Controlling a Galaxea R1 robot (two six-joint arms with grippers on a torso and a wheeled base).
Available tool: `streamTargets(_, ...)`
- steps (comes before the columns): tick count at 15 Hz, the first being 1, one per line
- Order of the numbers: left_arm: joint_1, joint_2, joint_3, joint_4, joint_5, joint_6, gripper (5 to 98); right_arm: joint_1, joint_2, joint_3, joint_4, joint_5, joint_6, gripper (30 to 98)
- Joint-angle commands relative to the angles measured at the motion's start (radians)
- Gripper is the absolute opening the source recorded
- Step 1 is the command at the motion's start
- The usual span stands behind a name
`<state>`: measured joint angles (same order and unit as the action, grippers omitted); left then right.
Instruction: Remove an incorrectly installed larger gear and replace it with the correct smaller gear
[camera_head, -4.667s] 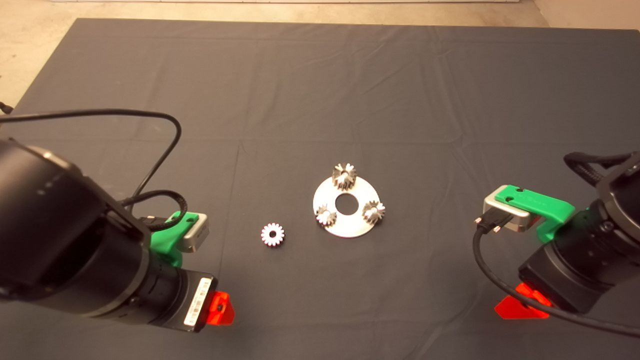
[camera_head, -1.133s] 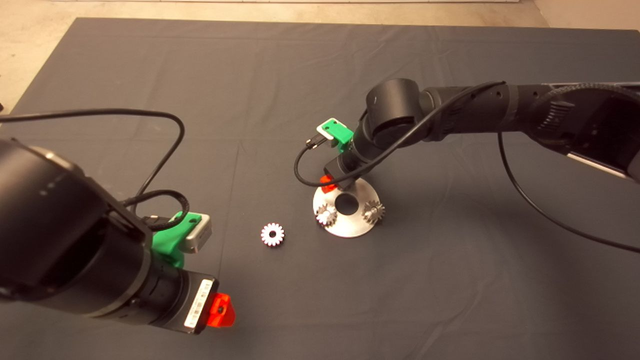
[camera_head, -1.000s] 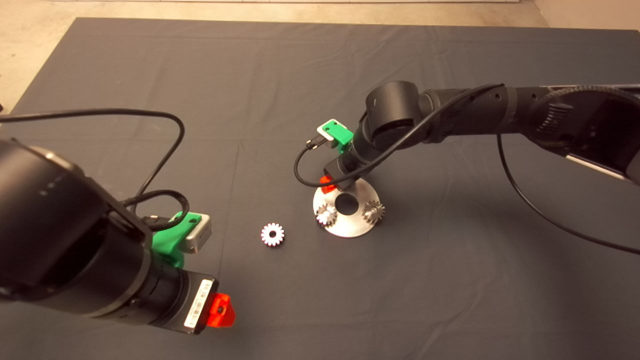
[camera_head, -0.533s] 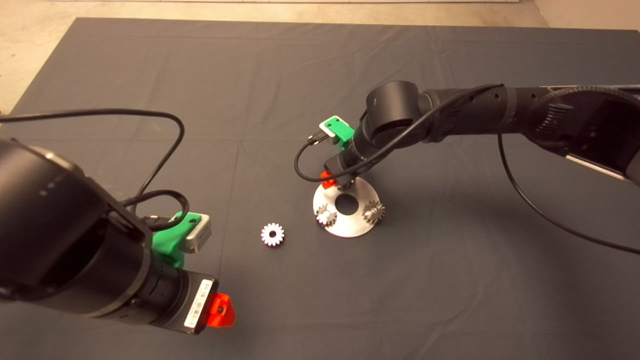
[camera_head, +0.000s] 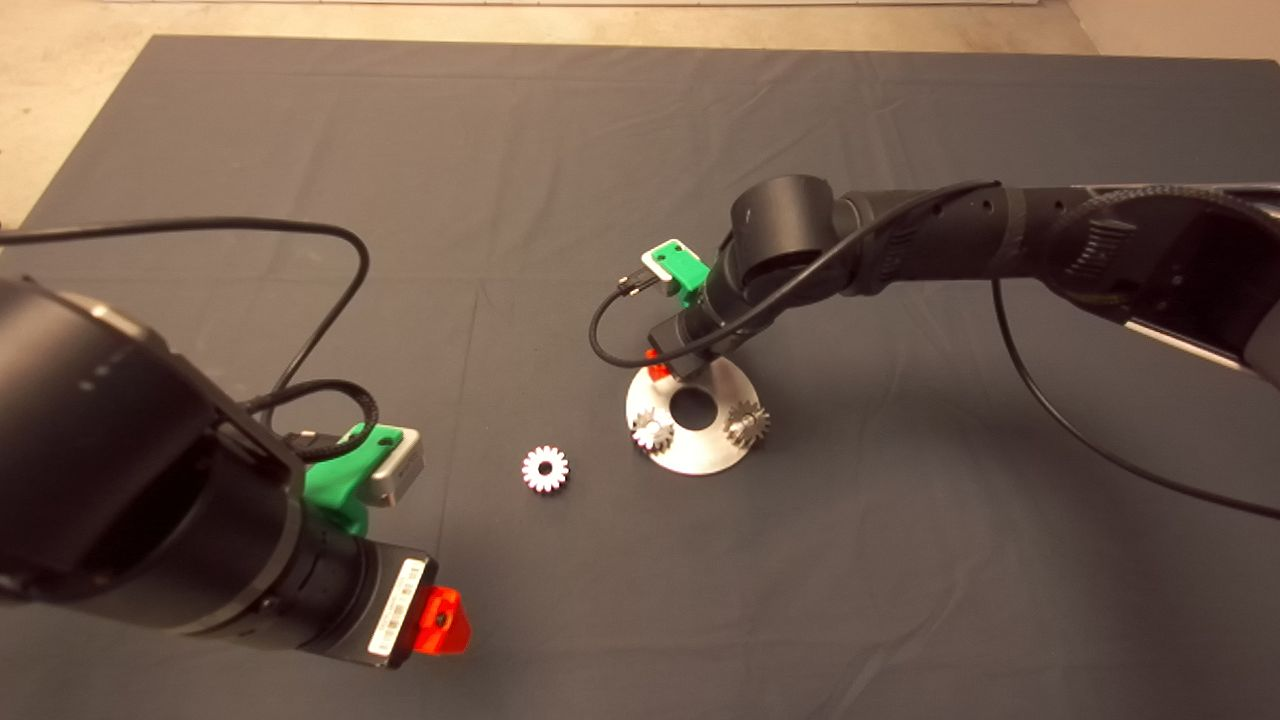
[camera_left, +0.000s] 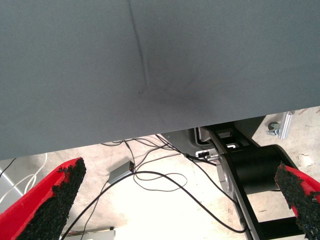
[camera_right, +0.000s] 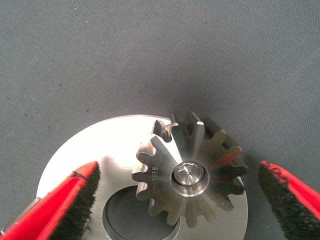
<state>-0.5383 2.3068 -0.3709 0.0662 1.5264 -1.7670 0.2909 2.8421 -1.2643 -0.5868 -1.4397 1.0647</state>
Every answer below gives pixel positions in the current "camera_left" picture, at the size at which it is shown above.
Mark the grey caster wheel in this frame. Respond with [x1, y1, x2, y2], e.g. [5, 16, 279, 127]
[266, 121, 282, 137]

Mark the aluminium profile bar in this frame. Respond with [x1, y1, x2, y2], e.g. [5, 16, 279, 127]
[279, 111, 296, 140]

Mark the thin black floor cable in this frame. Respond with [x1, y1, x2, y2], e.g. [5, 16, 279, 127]
[101, 133, 218, 166]
[124, 139, 189, 193]

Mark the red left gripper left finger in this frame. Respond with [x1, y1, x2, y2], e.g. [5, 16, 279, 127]
[0, 157, 87, 240]

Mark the white floor cable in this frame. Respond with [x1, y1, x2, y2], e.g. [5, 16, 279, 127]
[0, 152, 48, 205]

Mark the dark grey table cloth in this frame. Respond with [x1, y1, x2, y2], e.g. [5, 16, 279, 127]
[0, 0, 320, 161]

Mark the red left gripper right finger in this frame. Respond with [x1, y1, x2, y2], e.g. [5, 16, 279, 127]
[274, 161, 320, 240]

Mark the thick black floor cable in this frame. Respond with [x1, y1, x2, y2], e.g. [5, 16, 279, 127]
[59, 170, 247, 240]

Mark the grey power adapter box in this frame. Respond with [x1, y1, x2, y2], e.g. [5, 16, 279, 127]
[109, 161, 136, 185]

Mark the black metal frame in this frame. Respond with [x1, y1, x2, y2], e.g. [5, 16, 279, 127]
[191, 116, 320, 240]

